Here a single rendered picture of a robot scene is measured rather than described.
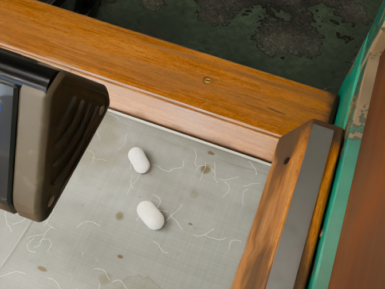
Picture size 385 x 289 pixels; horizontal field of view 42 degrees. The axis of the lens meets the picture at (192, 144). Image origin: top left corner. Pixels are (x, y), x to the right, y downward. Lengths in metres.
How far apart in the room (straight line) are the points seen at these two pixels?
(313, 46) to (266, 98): 1.14
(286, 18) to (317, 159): 1.37
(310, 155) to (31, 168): 0.32
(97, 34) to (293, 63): 1.09
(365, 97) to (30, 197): 0.38
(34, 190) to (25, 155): 0.02
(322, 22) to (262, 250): 1.45
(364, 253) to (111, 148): 0.36
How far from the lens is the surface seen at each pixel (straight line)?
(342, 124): 0.57
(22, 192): 0.24
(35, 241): 0.59
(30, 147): 0.23
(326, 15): 1.89
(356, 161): 0.49
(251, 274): 0.47
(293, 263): 0.45
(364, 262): 0.36
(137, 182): 0.60
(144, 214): 0.56
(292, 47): 1.75
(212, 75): 0.65
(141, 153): 0.60
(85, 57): 0.68
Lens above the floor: 1.28
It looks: 60 degrees down
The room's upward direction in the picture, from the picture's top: 5 degrees clockwise
